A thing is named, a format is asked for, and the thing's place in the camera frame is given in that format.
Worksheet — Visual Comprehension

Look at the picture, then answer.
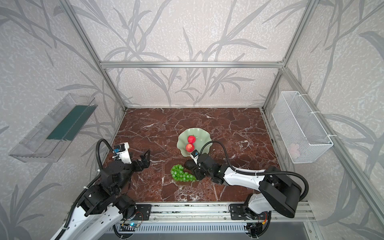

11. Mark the aluminium front rail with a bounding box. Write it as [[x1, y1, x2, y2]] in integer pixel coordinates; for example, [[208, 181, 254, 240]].
[[62, 201, 316, 224]]

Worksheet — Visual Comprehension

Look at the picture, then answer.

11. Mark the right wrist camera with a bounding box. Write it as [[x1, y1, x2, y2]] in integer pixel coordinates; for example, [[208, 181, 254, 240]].
[[191, 150, 200, 165]]

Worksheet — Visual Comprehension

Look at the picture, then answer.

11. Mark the white wire mesh basket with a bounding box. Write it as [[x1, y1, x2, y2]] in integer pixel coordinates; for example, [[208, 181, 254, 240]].
[[272, 91, 334, 164]]

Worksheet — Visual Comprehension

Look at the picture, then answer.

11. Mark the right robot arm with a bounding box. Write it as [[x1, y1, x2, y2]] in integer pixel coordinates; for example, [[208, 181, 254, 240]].
[[185, 151, 309, 220]]

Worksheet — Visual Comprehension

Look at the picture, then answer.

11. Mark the dark avocado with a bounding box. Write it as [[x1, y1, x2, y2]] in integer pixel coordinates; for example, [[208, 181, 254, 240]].
[[184, 160, 197, 171]]

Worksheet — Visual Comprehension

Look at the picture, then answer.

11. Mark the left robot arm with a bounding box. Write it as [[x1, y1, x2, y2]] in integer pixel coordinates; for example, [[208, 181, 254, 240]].
[[52, 151, 151, 240]]

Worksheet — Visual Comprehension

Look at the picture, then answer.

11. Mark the clear plastic wall bin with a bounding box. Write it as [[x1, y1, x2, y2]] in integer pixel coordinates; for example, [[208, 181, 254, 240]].
[[9, 94, 98, 163]]

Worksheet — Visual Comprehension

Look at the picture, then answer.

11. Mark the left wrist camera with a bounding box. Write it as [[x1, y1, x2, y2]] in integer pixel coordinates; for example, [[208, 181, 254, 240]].
[[113, 142, 132, 164]]

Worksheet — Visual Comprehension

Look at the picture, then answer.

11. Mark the aluminium cage frame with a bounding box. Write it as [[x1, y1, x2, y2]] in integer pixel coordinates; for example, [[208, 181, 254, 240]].
[[59, 1, 384, 224]]

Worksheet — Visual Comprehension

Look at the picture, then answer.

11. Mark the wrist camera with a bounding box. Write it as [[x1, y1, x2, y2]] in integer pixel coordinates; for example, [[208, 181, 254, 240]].
[[191, 150, 200, 165], [113, 142, 132, 164]]

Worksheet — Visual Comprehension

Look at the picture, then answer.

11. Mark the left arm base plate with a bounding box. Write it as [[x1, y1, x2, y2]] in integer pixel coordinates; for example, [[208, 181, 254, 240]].
[[132, 204, 152, 221]]

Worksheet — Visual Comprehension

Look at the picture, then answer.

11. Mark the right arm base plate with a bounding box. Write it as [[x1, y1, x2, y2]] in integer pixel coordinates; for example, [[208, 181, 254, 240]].
[[229, 204, 267, 221]]

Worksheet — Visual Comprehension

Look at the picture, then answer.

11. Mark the green grape bunch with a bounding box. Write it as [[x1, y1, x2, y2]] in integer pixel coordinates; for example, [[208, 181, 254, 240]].
[[171, 165, 197, 182]]

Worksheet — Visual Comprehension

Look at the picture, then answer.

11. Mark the red fake fruit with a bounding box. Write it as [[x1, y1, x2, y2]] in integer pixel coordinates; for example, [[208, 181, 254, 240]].
[[186, 143, 195, 153], [188, 135, 196, 144]]

